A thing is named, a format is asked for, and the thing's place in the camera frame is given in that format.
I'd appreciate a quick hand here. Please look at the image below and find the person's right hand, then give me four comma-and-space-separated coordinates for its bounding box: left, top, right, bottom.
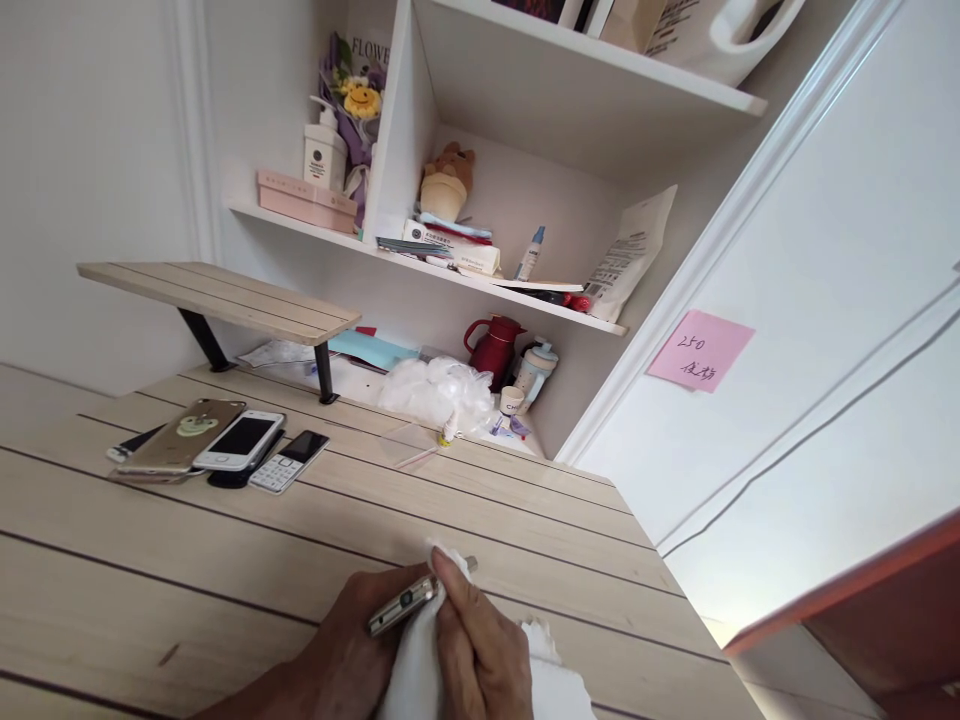
431, 547, 535, 720

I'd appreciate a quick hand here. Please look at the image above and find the person's left hand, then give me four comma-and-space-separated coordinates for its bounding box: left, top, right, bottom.
288, 566, 444, 720

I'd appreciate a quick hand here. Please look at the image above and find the silver smartphone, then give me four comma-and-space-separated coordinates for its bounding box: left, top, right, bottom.
365, 554, 481, 640

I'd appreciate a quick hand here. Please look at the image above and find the white cleaning cloth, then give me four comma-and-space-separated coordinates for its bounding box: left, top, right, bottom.
374, 536, 595, 720

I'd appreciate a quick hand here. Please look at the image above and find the clear glass screen protector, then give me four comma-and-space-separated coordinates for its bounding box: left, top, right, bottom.
380, 422, 437, 471

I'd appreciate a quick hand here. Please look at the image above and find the white keypad phone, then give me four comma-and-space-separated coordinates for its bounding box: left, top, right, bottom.
248, 429, 331, 497

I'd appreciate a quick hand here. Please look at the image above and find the black smartphone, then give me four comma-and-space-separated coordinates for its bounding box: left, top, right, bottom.
207, 427, 287, 490

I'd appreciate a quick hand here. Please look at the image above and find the crumpled white plastic bag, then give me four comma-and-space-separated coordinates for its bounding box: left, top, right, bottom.
376, 356, 501, 438

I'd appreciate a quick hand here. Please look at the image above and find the white touchscreen smartphone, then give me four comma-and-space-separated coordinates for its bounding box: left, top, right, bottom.
192, 410, 287, 473

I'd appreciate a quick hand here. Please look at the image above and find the teal paper folder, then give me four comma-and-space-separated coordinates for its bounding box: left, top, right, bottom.
327, 329, 418, 370

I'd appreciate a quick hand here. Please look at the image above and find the gold phone with frog sticker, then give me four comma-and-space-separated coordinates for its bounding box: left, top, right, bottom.
116, 397, 247, 476

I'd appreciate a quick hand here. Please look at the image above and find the red thermos jug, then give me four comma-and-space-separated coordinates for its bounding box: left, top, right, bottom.
463, 314, 529, 394

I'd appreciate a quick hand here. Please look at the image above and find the clear plastic packet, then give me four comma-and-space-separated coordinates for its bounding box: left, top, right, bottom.
238, 340, 332, 371

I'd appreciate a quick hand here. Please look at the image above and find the rose gold smartphone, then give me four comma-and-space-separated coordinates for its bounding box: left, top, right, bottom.
108, 464, 208, 487

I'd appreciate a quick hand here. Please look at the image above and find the dark cracked-screen phone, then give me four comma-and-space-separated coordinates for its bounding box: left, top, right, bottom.
106, 423, 170, 464

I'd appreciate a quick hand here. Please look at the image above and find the wooden desk riser shelf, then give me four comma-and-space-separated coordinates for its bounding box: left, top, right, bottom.
77, 260, 363, 406

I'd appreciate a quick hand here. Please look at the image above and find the pink sticky note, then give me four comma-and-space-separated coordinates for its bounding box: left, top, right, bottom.
646, 308, 757, 395

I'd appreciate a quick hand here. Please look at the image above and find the orange wooden furniture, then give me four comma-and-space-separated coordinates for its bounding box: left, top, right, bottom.
722, 515, 960, 720

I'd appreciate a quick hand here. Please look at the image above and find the white wardrobe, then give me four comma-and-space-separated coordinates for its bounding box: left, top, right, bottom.
558, 0, 960, 650

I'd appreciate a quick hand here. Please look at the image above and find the pale blue handled bottle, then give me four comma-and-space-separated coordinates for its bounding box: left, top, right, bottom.
516, 339, 561, 415

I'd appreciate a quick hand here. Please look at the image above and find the white wall shelf unit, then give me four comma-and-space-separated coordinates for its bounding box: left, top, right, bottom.
224, 0, 808, 339

